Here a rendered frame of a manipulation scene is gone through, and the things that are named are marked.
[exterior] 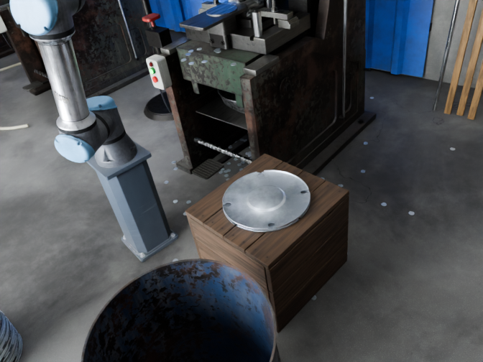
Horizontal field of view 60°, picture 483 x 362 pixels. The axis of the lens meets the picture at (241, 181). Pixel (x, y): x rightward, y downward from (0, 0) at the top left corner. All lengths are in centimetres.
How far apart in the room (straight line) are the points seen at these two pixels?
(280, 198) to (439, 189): 86
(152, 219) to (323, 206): 71
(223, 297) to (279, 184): 46
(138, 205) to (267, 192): 52
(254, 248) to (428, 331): 63
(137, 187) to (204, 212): 33
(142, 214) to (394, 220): 101
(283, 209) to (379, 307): 48
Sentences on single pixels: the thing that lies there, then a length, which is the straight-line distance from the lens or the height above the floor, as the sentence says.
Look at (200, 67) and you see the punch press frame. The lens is 182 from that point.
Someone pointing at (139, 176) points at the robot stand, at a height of 38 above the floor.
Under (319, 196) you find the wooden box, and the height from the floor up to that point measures 35.
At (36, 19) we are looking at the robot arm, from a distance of 121.
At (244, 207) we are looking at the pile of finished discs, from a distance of 137.
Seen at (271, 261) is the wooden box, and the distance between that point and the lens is 122.
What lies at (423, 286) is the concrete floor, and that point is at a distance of 163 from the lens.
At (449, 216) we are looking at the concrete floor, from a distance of 190.
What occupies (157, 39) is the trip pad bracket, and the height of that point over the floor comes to 68.
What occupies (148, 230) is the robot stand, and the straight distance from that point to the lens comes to 174.
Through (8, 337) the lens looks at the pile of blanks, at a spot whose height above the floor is 9.
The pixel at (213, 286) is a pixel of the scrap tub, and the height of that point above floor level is 38.
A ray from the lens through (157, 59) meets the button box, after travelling 186.
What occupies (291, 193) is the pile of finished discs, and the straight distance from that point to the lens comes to 140.
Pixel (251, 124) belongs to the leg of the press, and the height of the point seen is 43.
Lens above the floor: 128
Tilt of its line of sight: 38 degrees down
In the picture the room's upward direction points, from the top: 10 degrees counter-clockwise
